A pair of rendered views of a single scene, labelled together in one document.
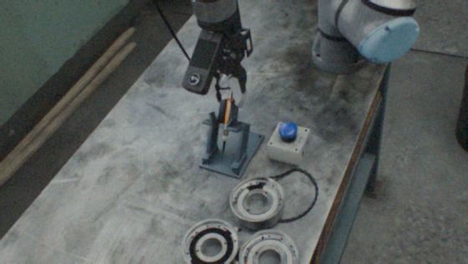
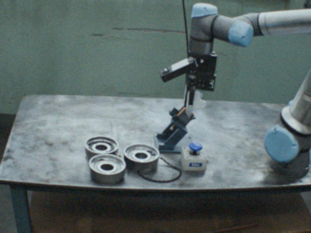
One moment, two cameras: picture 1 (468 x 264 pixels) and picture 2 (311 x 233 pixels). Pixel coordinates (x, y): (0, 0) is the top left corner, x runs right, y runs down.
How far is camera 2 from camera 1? 0.96 m
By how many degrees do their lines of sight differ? 42
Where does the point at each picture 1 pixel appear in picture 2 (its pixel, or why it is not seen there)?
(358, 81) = (273, 177)
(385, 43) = (272, 140)
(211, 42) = (187, 62)
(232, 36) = (204, 71)
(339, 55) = not seen: hidden behind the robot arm
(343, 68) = (275, 165)
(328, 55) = not seen: hidden behind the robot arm
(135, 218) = (105, 126)
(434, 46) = not seen: outside the picture
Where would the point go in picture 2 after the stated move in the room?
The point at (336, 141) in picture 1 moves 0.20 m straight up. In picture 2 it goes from (215, 180) to (226, 121)
